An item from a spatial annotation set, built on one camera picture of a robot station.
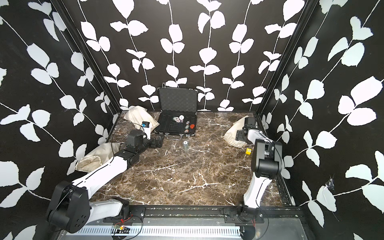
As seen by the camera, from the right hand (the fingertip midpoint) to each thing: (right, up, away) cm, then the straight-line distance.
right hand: (244, 133), depth 101 cm
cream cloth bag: (-9, -1, +3) cm, 9 cm away
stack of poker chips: (-40, -7, -6) cm, 41 cm away
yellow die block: (+1, -11, -6) cm, 12 cm away
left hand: (-56, +2, -16) cm, 58 cm away
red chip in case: (-37, +5, +9) cm, 38 cm away
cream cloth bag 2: (-77, +14, +7) cm, 78 cm away
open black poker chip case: (-47, +20, +11) cm, 53 cm away
